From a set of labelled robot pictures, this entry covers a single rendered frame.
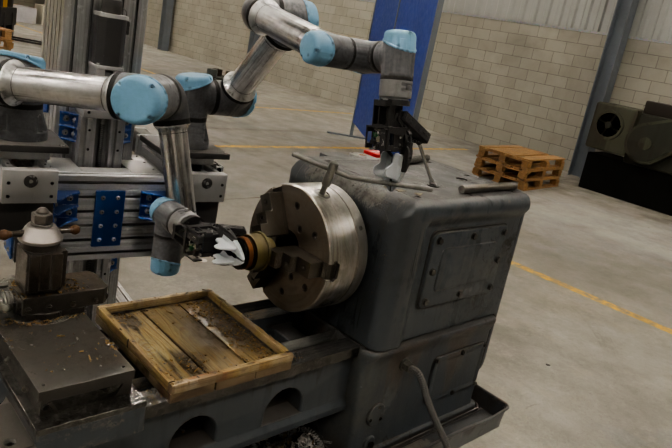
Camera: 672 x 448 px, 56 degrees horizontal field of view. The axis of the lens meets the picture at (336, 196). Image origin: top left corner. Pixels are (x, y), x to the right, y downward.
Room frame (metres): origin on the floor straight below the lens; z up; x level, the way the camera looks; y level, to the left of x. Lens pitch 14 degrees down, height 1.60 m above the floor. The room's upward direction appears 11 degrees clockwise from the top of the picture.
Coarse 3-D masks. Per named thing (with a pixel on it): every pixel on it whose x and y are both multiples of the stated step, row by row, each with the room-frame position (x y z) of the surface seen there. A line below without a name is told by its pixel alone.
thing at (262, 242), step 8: (256, 232) 1.40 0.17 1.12; (240, 240) 1.35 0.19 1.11; (248, 240) 1.35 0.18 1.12; (256, 240) 1.36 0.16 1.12; (264, 240) 1.38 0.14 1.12; (272, 240) 1.41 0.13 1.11; (248, 248) 1.34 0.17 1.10; (256, 248) 1.35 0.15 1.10; (264, 248) 1.36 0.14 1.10; (248, 256) 1.33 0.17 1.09; (256, 256) 1.35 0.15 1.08; (264, 256) 1.36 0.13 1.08; (248, 264) 1.33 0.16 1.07; (256, 264) 1.35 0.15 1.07; (264, 264) 1.36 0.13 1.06
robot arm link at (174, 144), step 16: (176, 80) 1.61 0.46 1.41; (176, 112) 1.60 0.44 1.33; (160, 128) 1.61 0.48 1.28; (176, 128) 1.62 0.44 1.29; (160, 144) 1.63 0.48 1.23; (176, 144) 1.62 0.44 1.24; (176, 160) 1.62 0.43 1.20; (176, 176) 1.62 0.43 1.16; (176, 192) 1.61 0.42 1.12; (192, 192) 1.64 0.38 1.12; (192, 208) 1.63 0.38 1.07
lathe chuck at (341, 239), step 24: (288, 192) 1.47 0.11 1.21; (312, 192) 1.44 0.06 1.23; (288, 216) 1.46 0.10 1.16; (312, 216) 1.40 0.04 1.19; (336, 216) 1.41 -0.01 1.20; (288, 240) 1.52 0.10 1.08; (312, 240) 1.39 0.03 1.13; (336, 240) 1.37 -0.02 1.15; (288, 288) 1.43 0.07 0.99; (312, 288) 1.37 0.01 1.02; (336, 288) 1.38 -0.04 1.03
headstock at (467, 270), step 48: (384, 192) 1.51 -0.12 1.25; (432, 192) 1.59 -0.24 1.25; (480, 192) 1.71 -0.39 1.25; (384, 240) 1.44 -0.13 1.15; (432, 240) 1.52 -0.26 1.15; (480, 240) 1.67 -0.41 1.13; (384, 288) 1.43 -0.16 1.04; (432, 288) 1.55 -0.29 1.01; (480, 288) 1.71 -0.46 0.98; (384, 336) 1.43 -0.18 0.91
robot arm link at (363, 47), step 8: (360, 40) 1.51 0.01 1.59; (360, 48) 1.49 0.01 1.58; (368, 48) 1.50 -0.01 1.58; (360, 56) 1.48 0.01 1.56; (368, 56) 1.50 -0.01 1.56; (352, 64) 1.48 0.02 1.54; (360, 64) 1.49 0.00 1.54; (368, 64) 1.50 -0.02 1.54; (360, 72) 1.56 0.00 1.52; (368, 72) 1.53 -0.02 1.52; (376, 72) 1.51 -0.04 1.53
